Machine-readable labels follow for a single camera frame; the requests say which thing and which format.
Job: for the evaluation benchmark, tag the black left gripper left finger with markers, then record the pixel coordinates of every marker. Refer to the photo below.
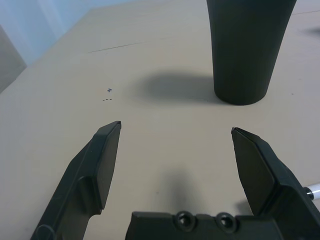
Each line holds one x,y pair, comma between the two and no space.
82,175

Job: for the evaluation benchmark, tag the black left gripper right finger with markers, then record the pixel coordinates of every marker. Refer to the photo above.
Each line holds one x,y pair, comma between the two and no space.
270,172

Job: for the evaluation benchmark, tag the white marker pen black cap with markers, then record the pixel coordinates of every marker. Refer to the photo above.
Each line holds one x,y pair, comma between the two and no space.
315,190

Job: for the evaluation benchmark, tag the black plastic cup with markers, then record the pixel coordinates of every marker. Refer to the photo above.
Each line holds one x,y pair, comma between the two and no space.
242,50

